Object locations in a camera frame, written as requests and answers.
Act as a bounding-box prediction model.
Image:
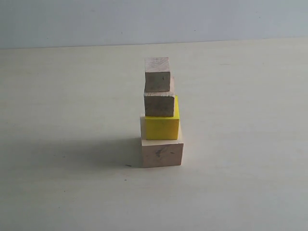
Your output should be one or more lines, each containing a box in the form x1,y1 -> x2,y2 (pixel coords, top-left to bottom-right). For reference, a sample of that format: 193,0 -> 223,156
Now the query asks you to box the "medium wooden cube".
143,76 -> 175,117

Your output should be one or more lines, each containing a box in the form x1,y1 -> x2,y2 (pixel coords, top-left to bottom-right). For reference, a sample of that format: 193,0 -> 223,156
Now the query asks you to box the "yellow cube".
144,95 -> 180,140

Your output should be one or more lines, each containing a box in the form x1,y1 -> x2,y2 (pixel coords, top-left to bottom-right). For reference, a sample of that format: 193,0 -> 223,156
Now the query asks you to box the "large wooden cube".
140,115 -> 184,168

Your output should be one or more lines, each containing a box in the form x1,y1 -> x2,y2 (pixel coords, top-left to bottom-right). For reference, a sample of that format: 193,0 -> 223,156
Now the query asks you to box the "small wooden cube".
144,57 -> 171,92

